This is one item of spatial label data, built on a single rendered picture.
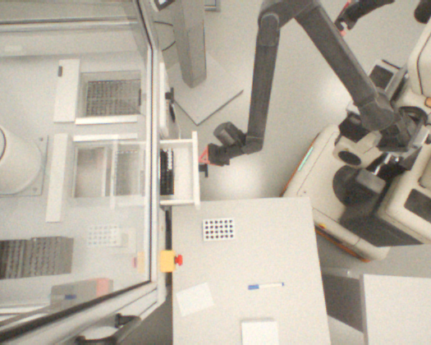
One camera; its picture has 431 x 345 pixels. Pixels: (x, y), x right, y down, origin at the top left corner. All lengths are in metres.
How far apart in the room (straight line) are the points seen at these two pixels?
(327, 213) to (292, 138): 0.66
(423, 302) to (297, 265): 0.49
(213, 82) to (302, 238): 1.44
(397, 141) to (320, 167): 0.95
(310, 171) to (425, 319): 0.89
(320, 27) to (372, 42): 2.10
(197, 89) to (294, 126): 0.77
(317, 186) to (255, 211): 0.69
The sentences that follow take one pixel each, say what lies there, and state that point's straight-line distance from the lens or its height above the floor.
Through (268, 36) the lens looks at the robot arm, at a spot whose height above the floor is 1.41.
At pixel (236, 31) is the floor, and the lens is 2.64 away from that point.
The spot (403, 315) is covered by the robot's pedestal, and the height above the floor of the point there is 0.76.
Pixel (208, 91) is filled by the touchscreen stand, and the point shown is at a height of 0.04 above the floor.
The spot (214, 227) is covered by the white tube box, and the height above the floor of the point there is 0.76.
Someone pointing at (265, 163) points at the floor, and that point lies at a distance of 2.10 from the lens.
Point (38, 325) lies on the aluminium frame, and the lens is 0.42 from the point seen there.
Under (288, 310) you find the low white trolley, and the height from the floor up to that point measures 0.76.
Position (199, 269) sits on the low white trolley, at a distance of 1.21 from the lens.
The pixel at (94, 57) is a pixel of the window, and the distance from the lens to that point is 0.62.
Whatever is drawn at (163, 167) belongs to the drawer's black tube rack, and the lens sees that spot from 1.13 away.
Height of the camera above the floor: 1.97
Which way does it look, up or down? 74 degrees down
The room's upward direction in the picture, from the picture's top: straight up
